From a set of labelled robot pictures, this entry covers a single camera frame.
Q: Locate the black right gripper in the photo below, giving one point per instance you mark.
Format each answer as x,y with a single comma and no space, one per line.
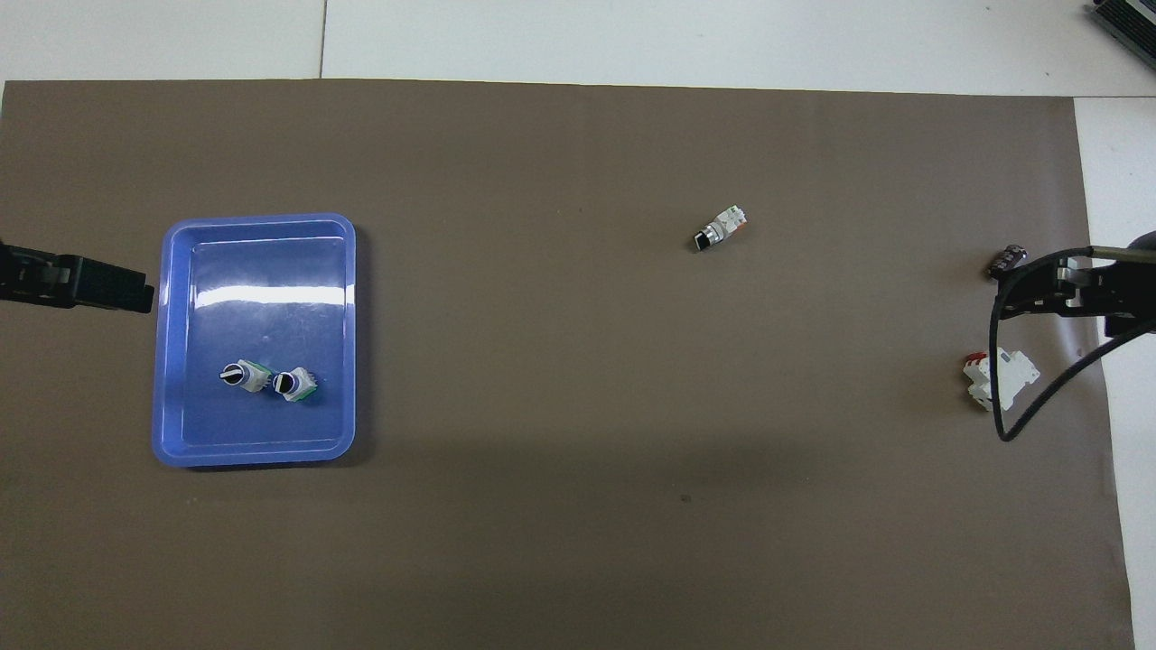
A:
1124,289

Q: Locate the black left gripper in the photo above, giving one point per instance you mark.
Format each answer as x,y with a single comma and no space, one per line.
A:
27,275

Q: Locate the white selector switch black knob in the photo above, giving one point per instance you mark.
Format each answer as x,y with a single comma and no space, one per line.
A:
720,229
244,376

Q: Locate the small dark terminal block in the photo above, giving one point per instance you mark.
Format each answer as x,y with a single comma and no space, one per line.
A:
1004,262

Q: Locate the white circuit breaker red lever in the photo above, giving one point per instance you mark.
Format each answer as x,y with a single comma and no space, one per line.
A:
1011,377

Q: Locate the blue plastic tray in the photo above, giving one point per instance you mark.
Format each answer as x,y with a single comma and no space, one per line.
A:
253,433

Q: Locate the grey ribbed metal device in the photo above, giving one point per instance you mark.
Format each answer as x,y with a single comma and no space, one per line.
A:
1129,23

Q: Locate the brown table mat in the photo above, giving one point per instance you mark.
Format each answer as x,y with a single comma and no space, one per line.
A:
560,451

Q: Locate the white selector switch green base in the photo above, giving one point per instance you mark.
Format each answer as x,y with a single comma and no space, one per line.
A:
294,385

